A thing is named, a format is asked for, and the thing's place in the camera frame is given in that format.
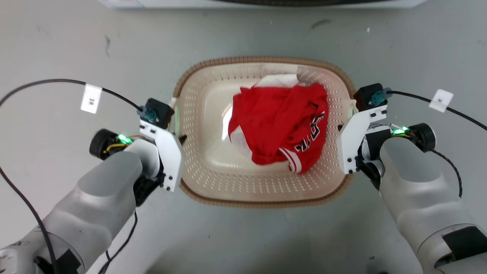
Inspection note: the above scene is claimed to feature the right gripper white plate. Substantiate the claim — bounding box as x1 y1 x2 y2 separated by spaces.
337 105 388 190

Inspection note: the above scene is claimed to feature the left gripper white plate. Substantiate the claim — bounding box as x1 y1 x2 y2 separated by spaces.
134 119 188 207

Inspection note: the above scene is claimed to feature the beige laundry basket brown rim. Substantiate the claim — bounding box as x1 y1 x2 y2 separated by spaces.
173 56 358 209

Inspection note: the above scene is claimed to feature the red sports jersey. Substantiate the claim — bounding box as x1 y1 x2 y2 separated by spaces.
228 83 329 174

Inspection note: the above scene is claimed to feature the white cloth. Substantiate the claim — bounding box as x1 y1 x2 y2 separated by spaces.
257 74 301 89

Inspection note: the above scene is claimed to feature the black right camera cable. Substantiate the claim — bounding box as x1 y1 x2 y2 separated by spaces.
387 90 487 131

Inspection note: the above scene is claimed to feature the black camera cable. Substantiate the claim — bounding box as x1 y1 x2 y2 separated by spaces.
0 79 143 112
387 90 487 131

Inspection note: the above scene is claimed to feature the white paper cable tag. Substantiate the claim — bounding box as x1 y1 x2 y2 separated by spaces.
429 89 454 113
80 83 103 114

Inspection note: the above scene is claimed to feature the braided black right arm cable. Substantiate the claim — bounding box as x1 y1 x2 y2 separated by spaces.
430 148 463 199

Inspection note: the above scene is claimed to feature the black left camera cable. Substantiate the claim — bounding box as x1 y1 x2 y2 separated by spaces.
0 79 143 112

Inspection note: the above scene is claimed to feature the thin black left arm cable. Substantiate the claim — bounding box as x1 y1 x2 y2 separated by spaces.
0 166 138 274

